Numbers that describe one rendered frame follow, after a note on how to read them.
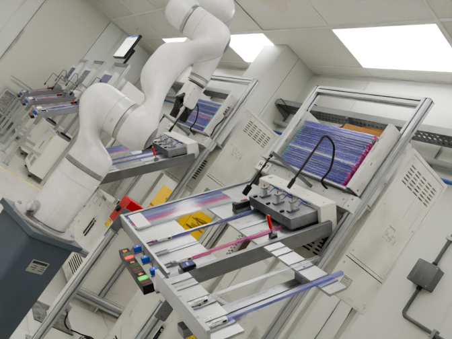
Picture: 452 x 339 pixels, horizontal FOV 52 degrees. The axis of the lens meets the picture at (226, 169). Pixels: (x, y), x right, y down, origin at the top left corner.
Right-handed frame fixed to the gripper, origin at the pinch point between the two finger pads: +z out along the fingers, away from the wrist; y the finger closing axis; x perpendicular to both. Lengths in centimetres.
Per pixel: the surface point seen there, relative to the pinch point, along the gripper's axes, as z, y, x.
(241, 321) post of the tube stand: 45, 31, 68
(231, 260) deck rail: 37, 6, 50
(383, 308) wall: 52, -175, 115
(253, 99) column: -51, -320, -100
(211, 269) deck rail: 43, 11, 46
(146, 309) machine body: 88, -30, 16
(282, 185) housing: 6, -41, 43
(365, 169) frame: -17, -26, 73
